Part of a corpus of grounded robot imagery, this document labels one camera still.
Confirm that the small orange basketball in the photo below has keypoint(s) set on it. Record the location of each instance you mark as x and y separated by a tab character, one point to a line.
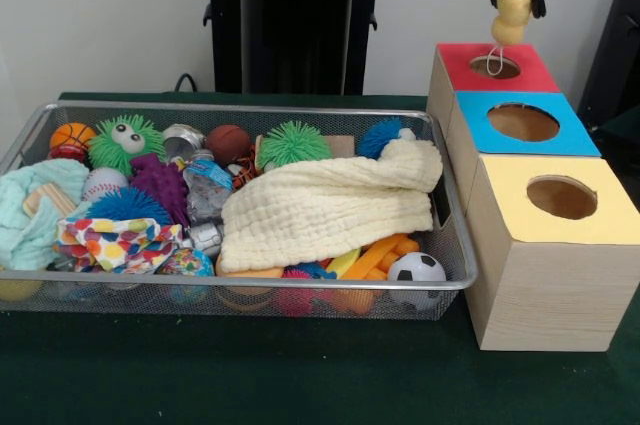
74	136

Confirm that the small blue puffer ball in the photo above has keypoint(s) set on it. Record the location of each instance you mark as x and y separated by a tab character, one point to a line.
130	205

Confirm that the wooden box with three holes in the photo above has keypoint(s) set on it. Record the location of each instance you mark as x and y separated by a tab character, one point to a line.
550	295

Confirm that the shallow metal mesh bin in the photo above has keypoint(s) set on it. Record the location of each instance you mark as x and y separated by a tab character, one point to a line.
150	302

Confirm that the black upright panel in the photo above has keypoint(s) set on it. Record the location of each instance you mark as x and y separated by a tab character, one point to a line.
620	45

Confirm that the cream muslin cloth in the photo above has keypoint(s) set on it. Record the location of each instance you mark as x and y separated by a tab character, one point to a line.
320	215

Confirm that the yellow plush toy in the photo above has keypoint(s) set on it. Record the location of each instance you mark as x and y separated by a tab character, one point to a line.
510	10

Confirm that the mint green cloth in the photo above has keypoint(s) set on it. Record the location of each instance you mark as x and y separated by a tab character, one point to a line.
20	240

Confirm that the purple spiky rubber toy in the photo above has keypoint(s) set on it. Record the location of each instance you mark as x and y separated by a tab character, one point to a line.
160	185

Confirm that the large blue puffer ball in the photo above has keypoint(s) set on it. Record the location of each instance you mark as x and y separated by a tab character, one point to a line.
375	137

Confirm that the dark green table cloth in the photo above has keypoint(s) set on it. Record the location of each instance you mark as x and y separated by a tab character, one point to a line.
300	375
625	122

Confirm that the white polka dot cloth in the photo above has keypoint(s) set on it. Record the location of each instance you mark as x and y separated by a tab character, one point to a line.
115	245

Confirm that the green puffer toy with eyes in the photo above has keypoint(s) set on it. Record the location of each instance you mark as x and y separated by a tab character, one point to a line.
107	150
292	142

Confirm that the small soccer ball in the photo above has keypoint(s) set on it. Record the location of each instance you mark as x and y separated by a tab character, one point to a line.
415	270

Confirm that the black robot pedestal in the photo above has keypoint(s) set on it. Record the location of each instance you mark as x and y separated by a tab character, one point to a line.
300	20

